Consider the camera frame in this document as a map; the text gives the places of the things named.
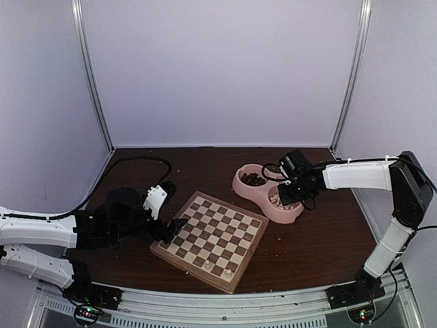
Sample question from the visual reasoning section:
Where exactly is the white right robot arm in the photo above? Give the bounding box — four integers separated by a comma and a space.
279, 150, 436, 302

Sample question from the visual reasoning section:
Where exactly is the white bishop piece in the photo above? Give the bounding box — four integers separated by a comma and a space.
204, 260, 212, 270

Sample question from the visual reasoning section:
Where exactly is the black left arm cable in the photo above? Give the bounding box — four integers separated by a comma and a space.
0, 155, 172, 219

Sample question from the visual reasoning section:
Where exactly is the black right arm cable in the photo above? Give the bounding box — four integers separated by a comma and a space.
261, 162, 318, 211

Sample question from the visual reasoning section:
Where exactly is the front aluminium rail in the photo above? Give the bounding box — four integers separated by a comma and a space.
24, 270, 424, 327

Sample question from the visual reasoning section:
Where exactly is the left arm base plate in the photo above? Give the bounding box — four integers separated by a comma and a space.
62, 284, 122, 310

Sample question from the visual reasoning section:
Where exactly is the white chess pieces pile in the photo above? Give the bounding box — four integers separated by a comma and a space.
269, 193, 296, 210

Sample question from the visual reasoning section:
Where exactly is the aluminium frame post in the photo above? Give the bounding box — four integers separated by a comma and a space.
71, 0, 115, 152
330, 0, 372, 156

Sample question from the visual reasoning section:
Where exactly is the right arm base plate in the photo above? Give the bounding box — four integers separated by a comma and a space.
326, 282, 386, 310

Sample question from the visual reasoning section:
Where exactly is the right aluminium frame post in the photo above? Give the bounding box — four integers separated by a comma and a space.
330, 0, 372, 156

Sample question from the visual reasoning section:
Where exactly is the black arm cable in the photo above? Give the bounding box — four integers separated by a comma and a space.
0, 155, 172, 219
261, 162, 318, 211

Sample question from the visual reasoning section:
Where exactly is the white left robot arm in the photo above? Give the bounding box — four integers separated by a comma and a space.
1, 185, 188, 303

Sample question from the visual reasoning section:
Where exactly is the dark chess pieces pile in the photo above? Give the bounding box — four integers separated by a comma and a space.
241, 172, 267, 187

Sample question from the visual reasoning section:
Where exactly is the left aluminium frame post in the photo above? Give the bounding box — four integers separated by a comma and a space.
71, 0, 115, 152

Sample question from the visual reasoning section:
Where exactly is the pink double bowl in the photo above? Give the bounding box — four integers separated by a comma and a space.
232, 164, 304, 224

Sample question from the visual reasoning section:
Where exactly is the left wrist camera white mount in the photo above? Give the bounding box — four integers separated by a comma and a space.
142, 181, 177, 221

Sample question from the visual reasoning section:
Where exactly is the wooden chess board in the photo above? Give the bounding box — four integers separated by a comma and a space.
150, 191, 269, 294

